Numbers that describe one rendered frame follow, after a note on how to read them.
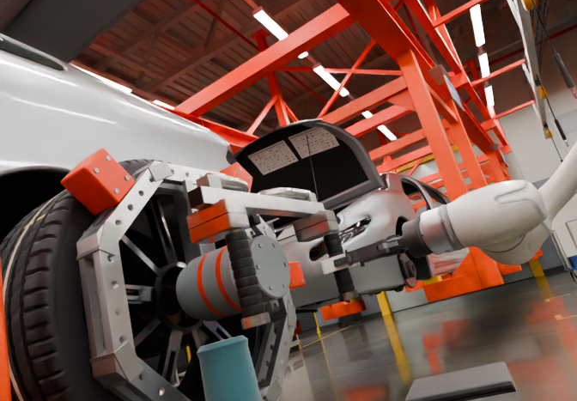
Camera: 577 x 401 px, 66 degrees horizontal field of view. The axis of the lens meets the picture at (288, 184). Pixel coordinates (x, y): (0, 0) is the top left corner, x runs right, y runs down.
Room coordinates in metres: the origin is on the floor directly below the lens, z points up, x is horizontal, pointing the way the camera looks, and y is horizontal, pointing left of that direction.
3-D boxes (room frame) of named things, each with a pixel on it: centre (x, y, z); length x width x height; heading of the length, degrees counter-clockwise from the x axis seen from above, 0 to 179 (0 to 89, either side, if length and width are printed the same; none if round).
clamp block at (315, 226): (1.01, -0.04, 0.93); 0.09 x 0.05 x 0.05; 61
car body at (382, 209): (5.80, -0.87, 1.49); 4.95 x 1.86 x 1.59; 151
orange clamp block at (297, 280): (1.24, 0.08, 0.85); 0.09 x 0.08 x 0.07; 151
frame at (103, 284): (0.96, 0.23, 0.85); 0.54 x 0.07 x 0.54; 151
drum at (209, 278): (0.93, 0.16, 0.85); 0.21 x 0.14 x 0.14; 61
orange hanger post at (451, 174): (4.32, -1.31, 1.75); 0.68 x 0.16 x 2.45; 61
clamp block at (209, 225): (0.71, 0.13, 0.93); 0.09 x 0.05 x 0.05; 61
